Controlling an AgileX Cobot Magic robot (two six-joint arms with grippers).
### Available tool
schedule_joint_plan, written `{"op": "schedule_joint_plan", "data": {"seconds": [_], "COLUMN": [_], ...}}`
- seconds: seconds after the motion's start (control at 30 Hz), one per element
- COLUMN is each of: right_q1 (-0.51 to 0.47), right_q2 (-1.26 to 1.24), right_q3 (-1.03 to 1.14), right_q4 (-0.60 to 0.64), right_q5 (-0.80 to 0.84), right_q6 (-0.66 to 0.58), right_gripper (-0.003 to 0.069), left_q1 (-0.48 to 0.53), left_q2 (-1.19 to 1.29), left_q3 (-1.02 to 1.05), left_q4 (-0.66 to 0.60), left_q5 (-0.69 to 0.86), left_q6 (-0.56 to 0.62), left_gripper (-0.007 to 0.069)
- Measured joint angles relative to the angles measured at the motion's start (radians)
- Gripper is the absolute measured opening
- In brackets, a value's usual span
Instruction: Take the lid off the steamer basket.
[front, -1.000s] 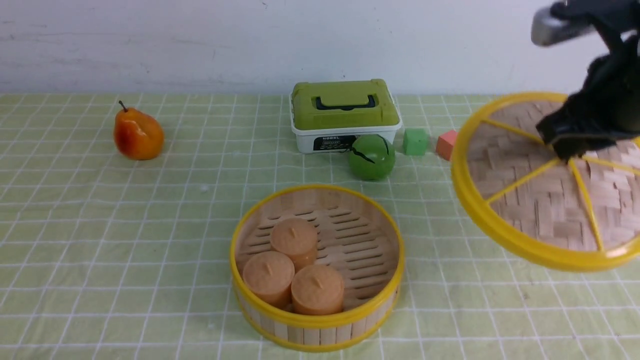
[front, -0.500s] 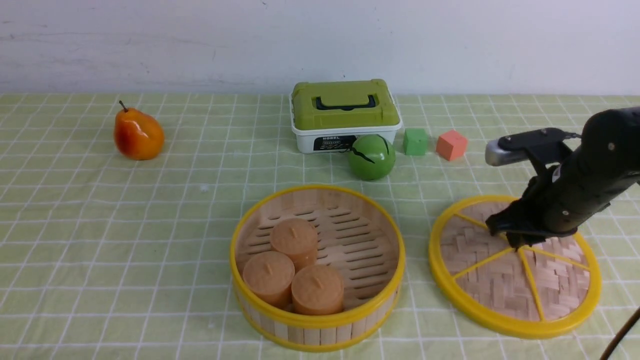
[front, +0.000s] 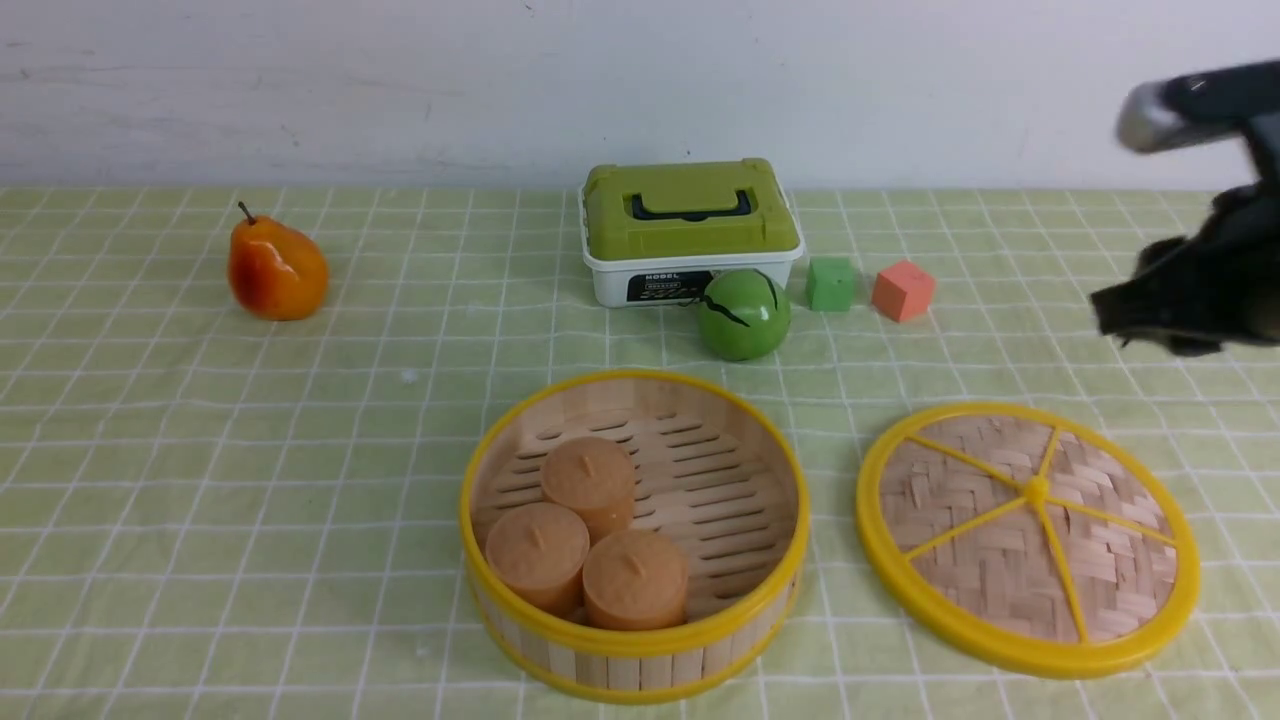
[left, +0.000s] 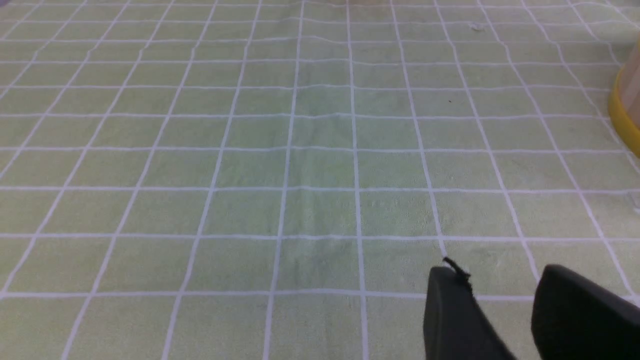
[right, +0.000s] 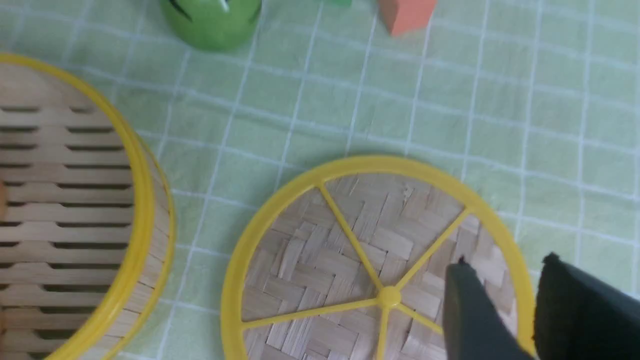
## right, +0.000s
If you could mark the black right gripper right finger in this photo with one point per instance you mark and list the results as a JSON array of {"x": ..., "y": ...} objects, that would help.
[{"x": 579, "y": 317}]

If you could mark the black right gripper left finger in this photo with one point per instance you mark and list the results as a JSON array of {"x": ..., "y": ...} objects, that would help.
[{"x": 472, "y": 328}]

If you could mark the yellow woven steamer lid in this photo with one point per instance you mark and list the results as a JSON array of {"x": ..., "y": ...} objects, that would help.
[{"x": 348, "y": 262}]

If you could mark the yellow bamboo steamer basket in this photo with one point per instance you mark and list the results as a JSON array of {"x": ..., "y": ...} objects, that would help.
[{"x": 87, "y": 219}]

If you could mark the green checked tablecloth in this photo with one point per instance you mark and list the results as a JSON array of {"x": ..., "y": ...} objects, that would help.
[{"x": 532, "y": 103}]

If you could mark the orange foam cube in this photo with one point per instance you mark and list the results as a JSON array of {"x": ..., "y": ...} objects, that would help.
[{"x": 404, "y": 16}]

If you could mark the green foam cube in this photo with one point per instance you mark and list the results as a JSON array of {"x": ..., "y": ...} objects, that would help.
[{"x": 341, "y": 3}]

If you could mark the green toy fruit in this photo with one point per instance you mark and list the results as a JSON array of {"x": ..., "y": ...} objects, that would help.
[{"x": 212, "y": 25}]

